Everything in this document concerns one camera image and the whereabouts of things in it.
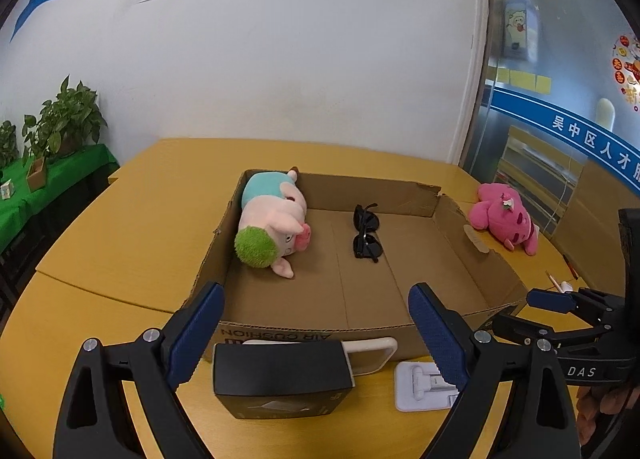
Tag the white phone stand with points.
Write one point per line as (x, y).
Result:
(415, 389)

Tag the cream phone case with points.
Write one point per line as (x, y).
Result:
(375, 345)

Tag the person's right hand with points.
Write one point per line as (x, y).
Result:
(585, 409)

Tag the yellow shelf rack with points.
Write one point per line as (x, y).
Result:
(530, 149)

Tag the blue door banner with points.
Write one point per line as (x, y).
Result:
(575, 131)

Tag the pink pig plush toy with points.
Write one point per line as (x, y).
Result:
(270, 219)

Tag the yellow sticky note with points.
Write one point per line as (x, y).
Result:
(505, 75)
(543, 83)
(525, 79)

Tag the small white box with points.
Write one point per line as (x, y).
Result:
(6, 190)

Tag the leaning cardboard sheet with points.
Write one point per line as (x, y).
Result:
(595, 219)

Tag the small wooden box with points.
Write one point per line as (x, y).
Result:
(36, 176)

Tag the black product box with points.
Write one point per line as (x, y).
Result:
(280, 369)

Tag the black sunglasses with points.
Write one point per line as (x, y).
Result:
(367, 249)

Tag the large potted green plant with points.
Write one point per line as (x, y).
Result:
(65, 114)

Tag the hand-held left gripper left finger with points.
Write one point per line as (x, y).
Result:
(195, 334)

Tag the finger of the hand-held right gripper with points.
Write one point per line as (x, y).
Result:
(547, 300)
(520, 326)

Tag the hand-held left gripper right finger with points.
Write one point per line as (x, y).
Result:
(435, 334)

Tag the wooden desktop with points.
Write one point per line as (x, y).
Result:
(125, 219)

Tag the pink bear plush toy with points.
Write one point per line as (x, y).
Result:
(500, 219)

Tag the cartoon door poster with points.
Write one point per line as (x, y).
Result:
(520, 24)

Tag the small potted green plant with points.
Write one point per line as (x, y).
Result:
(6, 144)

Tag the green cloth side table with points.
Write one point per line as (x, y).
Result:
(65, 174)

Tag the glass door with metal frame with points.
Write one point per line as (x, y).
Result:
(550, 14)

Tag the brown cardboard box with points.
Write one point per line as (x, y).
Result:
(320, 259)

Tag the pink and white small object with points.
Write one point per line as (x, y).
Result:
(565, 286)

